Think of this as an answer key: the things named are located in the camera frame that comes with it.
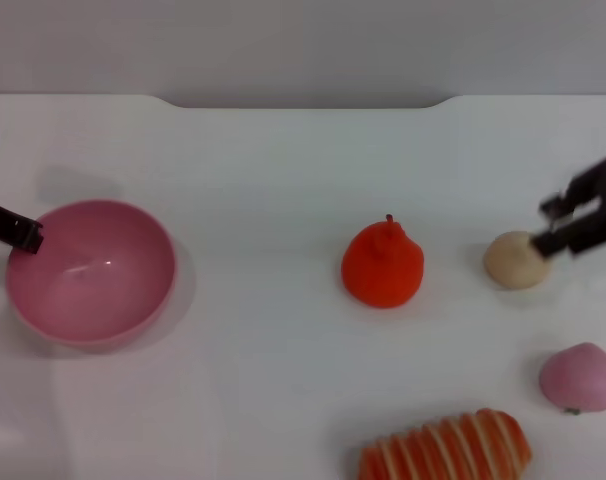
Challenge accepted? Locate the orange white striped toy bread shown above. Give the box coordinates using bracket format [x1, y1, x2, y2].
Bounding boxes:
[357, 407, 533, 480]

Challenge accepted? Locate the orange toy pear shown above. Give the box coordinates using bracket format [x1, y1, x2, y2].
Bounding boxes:
[340, 213, 426, 310]

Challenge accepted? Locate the pink toy peach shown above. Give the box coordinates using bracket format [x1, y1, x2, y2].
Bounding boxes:
[538, 341, 606, 416]

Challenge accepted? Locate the beige toy bun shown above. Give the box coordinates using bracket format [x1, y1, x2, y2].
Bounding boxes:
[482, 230, 554, 291]

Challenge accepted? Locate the pink plastic bowl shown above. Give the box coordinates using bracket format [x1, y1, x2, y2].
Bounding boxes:
[4, 199, 178, 347]

